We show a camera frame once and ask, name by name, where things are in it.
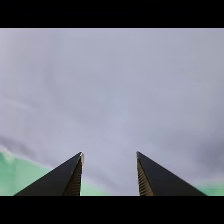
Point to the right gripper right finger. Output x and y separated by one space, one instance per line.
156 181

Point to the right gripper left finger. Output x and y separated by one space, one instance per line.
63 180

